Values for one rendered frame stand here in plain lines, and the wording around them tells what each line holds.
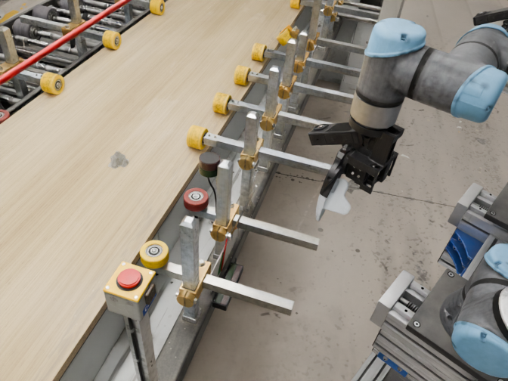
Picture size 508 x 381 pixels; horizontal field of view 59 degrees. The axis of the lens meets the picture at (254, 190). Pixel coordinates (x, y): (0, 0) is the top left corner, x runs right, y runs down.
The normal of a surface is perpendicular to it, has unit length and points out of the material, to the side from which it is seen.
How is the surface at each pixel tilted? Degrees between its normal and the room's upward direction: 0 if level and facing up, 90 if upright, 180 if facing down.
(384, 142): 90
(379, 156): 90
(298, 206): 0
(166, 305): 0
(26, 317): 0
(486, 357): 97
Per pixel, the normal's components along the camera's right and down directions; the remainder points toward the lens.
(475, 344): -0.60, 0.60
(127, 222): 0.07, -0.73
